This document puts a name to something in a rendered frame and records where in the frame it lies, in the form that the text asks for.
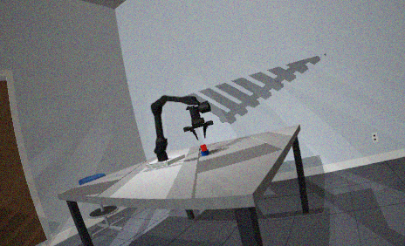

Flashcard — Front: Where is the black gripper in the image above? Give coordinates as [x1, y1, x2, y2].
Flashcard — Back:
[183, 114, 214, 140]

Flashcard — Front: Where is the small blue cube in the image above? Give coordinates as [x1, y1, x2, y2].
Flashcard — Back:
[201, 149, 209, 156]

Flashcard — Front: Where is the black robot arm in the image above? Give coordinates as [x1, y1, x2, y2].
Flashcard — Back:
[151, 96, 211, 162]

